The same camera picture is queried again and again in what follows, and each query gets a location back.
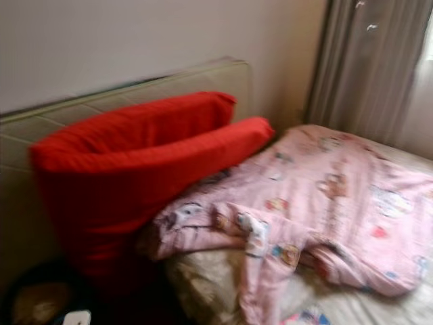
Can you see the long red pillow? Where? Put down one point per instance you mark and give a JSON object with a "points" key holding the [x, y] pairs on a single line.
{"points": [[115, 183]]}

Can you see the black round bin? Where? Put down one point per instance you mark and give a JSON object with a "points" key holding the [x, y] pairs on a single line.
{"points": [[55, 273]]}

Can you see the pink cartoon print quilt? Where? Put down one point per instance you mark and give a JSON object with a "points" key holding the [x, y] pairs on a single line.
{"points": [[325, 189]]}

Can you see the grey pleated curtain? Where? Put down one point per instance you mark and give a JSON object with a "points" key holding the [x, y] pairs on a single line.
{"points": [[365, 68]]}

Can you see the bright window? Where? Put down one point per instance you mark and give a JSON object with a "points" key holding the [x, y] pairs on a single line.
{"points": [[426, 88]]}

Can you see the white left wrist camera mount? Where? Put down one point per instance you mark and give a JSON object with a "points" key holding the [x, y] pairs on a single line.
{"points": [[77, 318]]}

